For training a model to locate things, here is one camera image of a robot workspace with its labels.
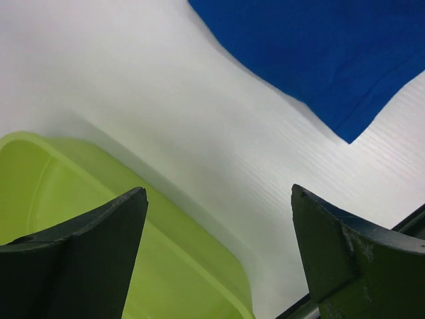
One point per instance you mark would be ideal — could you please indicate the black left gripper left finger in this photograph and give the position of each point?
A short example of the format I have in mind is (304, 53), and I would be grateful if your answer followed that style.
(80, 268)

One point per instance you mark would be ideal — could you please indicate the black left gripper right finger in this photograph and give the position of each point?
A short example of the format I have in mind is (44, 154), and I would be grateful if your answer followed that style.
(355, 268)

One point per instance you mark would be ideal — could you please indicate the royal blue t-shirt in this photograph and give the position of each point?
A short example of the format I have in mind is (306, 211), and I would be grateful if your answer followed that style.
(344, 59)

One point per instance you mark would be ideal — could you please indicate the lime green plastic tray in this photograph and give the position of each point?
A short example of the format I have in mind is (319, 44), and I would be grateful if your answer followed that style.
(180, 271)

